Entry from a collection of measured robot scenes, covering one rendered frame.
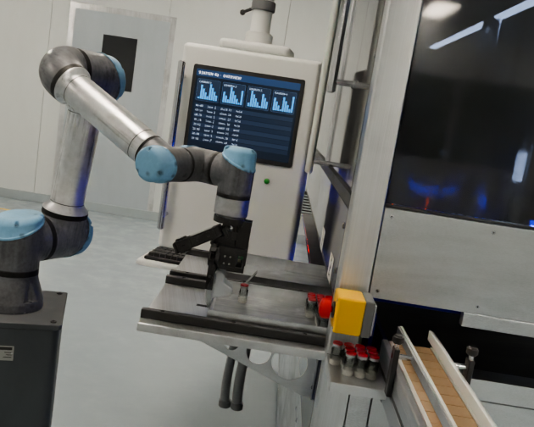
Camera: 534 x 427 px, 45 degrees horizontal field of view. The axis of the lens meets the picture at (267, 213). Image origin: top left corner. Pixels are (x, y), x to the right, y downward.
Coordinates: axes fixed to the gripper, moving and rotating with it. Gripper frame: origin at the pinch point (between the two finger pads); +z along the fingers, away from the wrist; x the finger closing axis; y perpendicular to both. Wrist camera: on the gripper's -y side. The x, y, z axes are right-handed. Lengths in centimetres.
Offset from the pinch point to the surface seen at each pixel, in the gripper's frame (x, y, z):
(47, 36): 544, -252, -81
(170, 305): 3.5, -8.3, 3.7
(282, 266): 54, 17, 2
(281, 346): -10.9, 18.0, 3.6
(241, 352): -1.1, 9.9, 10.0
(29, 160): 544, -255, 51
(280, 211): 87, 14, -10
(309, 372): -1.0, 25.8, 12.0
